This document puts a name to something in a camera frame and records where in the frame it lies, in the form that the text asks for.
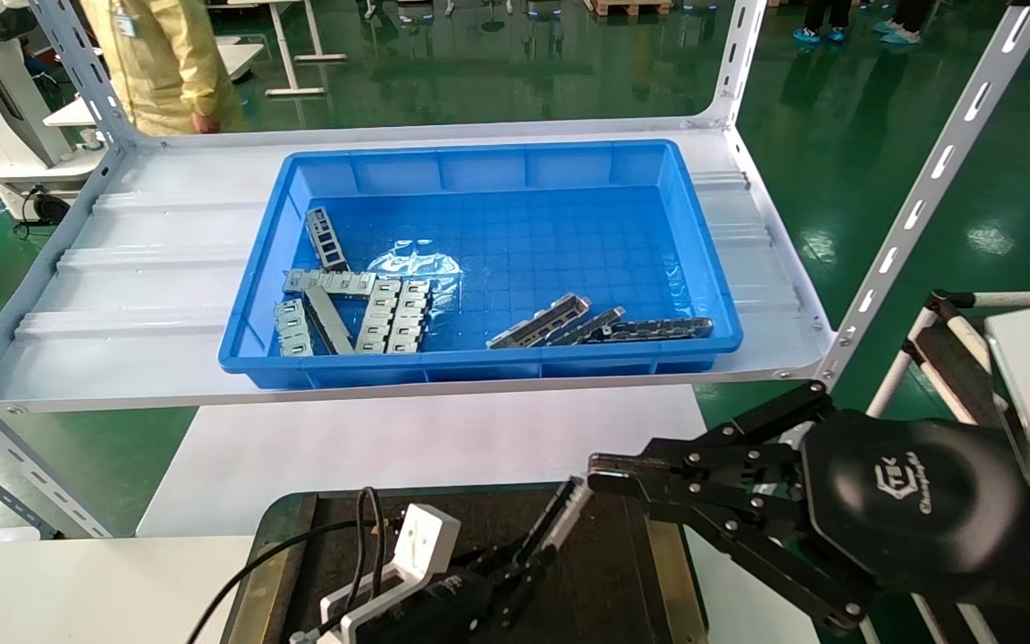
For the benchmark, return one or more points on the long notched metal part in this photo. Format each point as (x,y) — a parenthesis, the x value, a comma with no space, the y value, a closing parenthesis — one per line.
(561,519)

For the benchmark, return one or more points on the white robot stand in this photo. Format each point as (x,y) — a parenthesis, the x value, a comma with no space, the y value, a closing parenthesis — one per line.
(5,107)

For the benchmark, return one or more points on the white metal rack shelf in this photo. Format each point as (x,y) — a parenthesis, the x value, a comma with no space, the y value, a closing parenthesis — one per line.
(148,295)

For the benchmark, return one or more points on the grey ladder metal part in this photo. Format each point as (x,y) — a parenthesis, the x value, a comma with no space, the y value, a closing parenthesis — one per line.
(379,315)
(327,237)
(327,283)
(409,315)
(292,327)

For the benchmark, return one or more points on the white table leg frame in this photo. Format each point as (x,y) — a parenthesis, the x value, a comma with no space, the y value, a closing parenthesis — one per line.
(305,63)

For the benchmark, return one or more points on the person legs blue shoe covers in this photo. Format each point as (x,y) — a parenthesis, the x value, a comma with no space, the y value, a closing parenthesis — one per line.
(819,31)
(913,27)

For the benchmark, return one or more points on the person in yellow coat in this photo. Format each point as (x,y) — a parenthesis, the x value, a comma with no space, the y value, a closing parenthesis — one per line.
(166,63)

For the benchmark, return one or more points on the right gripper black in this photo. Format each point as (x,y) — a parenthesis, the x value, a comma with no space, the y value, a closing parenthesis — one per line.
(908,501)

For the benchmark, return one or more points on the wooden pallet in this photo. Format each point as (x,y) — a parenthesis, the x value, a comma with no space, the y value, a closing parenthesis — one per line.
(631,7)

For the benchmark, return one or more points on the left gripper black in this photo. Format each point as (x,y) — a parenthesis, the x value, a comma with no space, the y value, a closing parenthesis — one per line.
(443,617)

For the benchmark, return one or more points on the clear plastic bag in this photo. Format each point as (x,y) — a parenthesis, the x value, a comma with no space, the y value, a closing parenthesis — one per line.
(421,264)

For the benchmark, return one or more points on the white perforated rack upright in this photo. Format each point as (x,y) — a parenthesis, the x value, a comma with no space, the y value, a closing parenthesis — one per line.
(86,67)
(14,461)
(738,54)
(935,179)

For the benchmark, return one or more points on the dark notched metal part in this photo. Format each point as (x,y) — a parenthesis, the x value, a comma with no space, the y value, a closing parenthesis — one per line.
(594,324)

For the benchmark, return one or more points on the grey flat metal part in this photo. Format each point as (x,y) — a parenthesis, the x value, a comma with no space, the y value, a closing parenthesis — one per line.
(329,319)

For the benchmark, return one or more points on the blue plastic bin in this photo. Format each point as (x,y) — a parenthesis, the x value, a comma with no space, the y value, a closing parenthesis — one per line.
(586,233)

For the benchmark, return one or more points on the long black metal part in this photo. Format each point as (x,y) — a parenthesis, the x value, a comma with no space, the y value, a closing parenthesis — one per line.
(658,329)

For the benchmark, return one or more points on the black tray container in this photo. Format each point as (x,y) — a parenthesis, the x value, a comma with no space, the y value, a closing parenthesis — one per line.
(345,555)

